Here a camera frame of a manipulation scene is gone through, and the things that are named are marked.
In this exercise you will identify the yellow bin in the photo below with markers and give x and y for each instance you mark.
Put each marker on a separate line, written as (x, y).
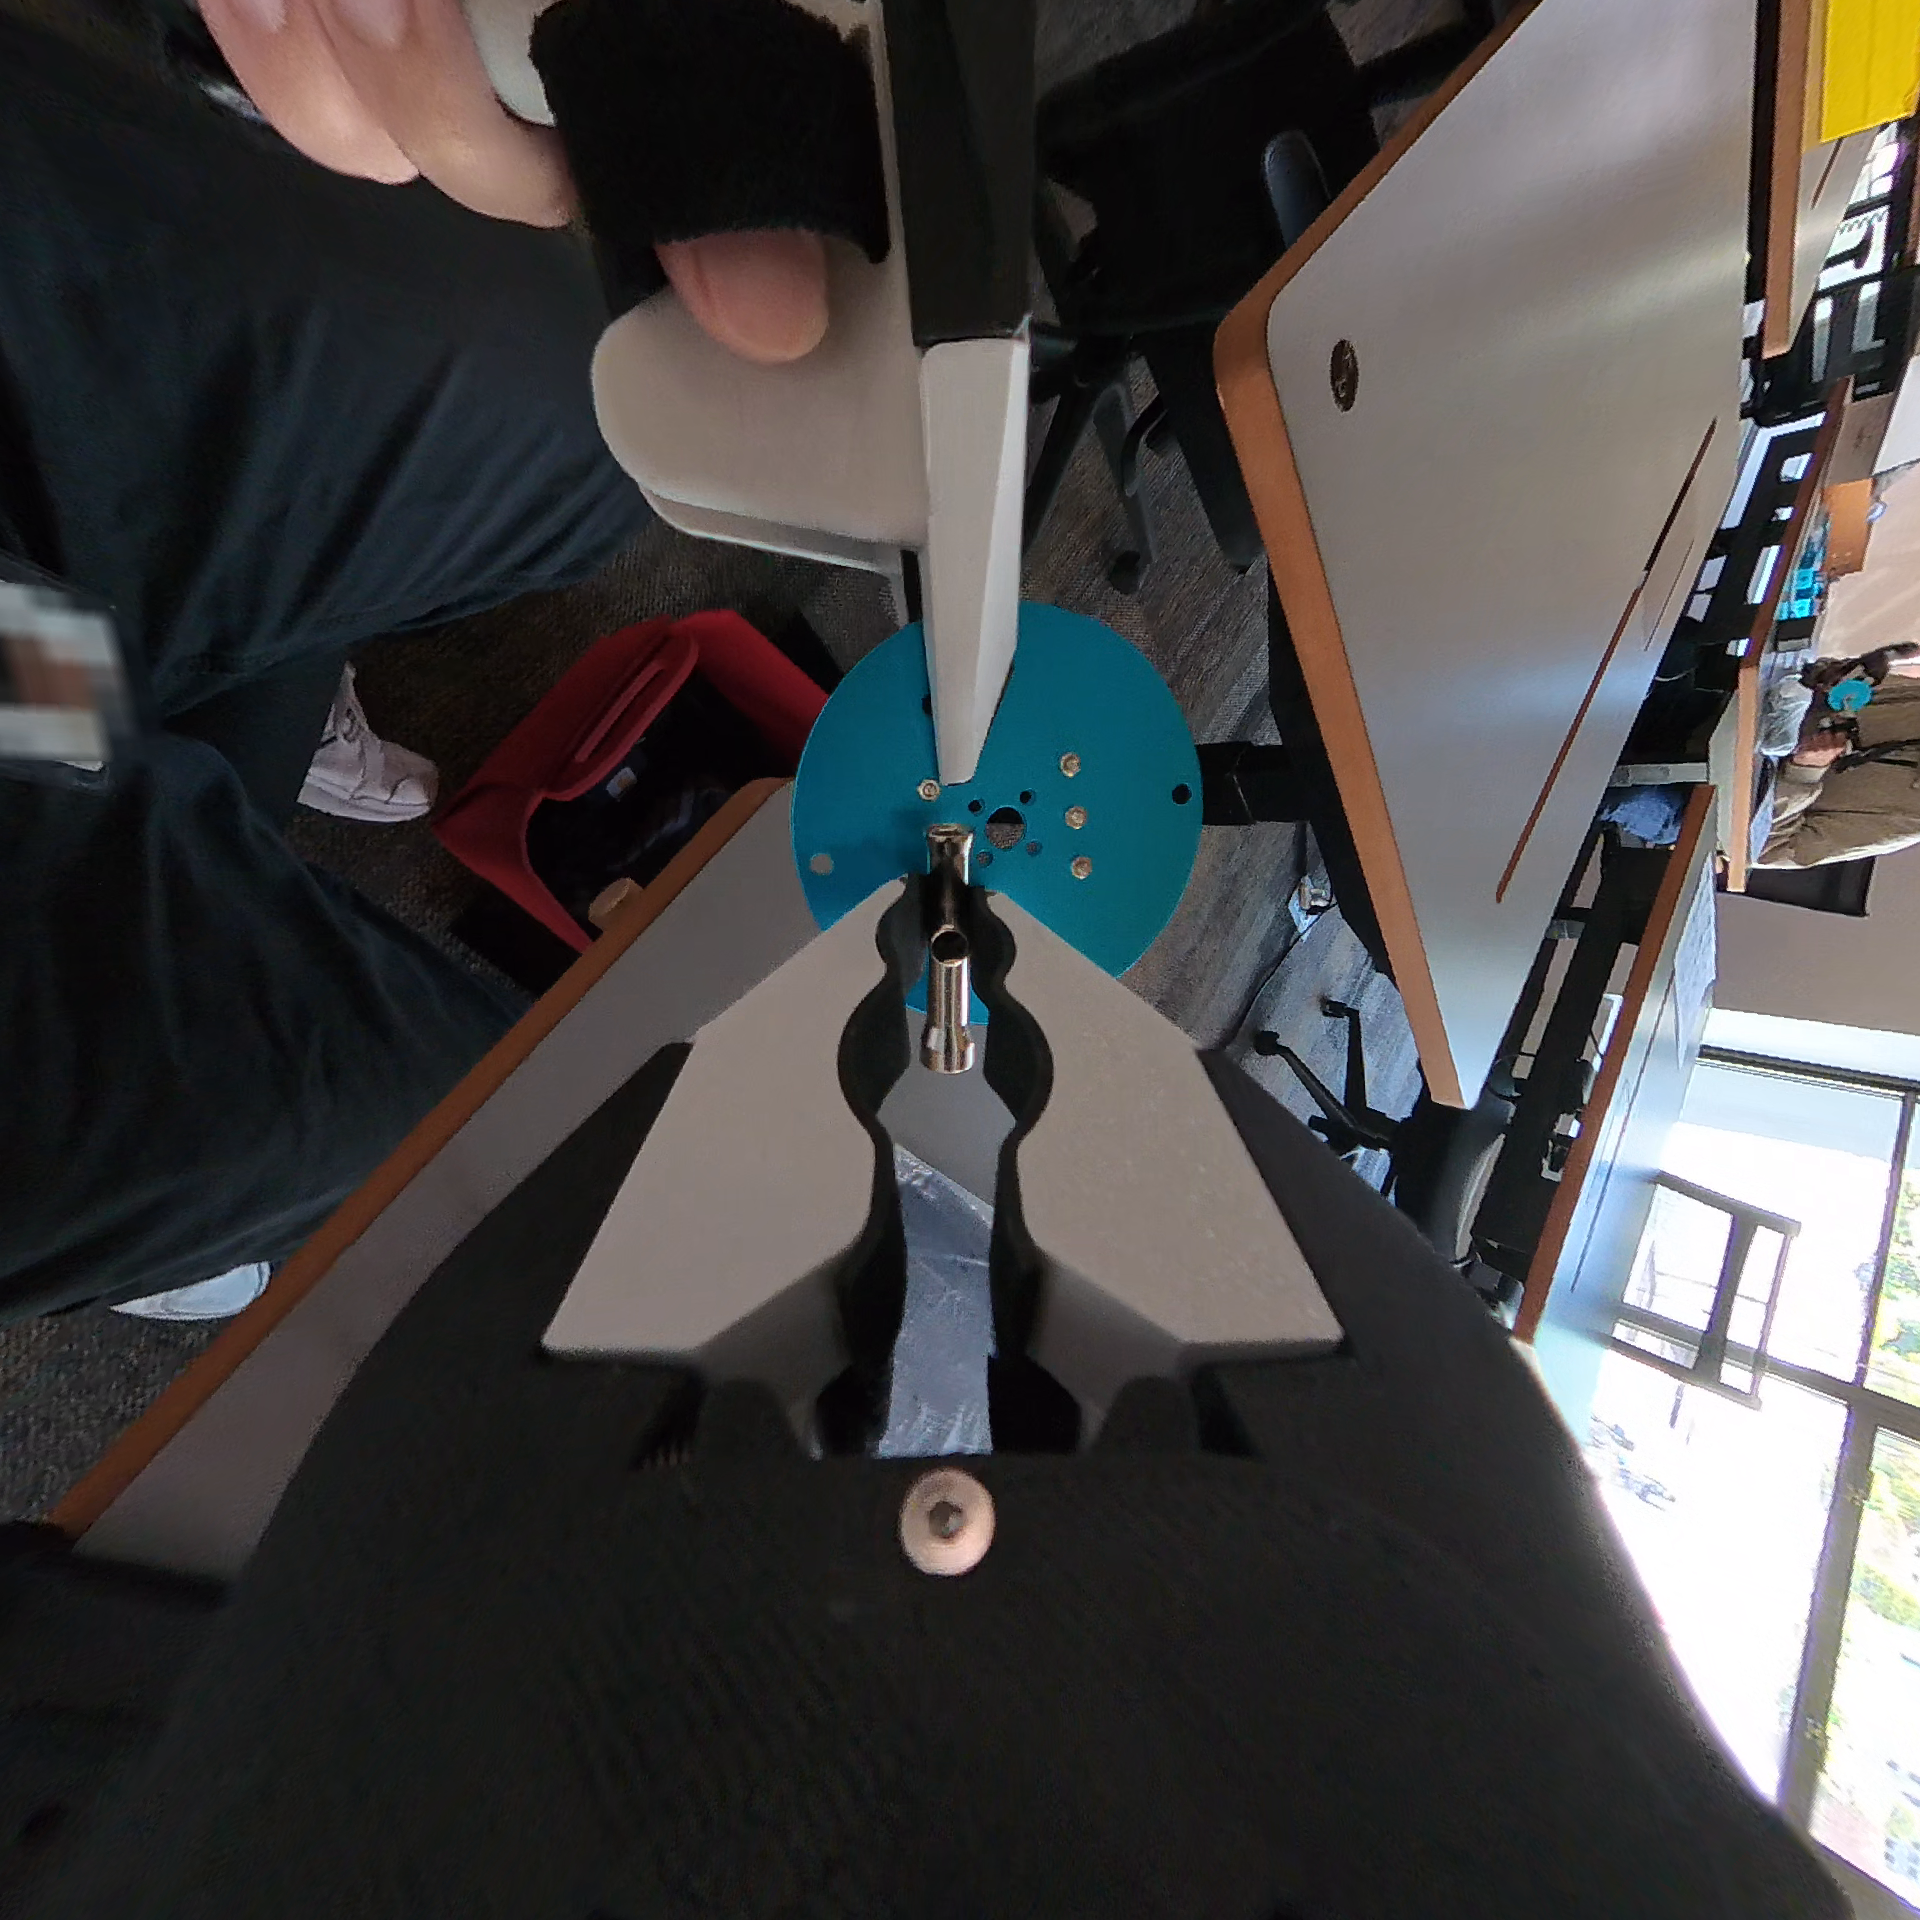
(1868, 60)

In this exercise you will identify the red plastic bin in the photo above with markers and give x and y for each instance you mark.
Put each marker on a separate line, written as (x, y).
(600, 721)

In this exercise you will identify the tall city-view window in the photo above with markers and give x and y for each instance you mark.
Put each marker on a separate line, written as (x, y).
(1725, 1424)

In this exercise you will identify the blue round metal plate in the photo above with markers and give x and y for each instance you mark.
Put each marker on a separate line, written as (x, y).
(1109, 705)

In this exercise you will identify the white shoe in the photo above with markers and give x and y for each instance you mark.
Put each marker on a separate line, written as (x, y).
(368, 765)
(195, 1290)

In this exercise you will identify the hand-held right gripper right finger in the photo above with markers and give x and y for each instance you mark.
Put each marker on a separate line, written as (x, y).
(1171, 1200)

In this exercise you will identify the person's left hand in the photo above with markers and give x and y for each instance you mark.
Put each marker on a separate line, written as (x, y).
(376, 90)

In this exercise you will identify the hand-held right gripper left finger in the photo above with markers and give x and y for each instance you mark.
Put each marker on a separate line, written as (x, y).
(721, 1200)

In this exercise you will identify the black office chair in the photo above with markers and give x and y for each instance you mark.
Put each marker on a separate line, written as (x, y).
(1441, 1156)
(1171, 150)

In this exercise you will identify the person's dark clothing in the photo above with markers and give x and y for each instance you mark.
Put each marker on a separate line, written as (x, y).
(224, 376)

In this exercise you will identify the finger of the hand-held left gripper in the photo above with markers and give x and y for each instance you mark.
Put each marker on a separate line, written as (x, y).
(968, 524)

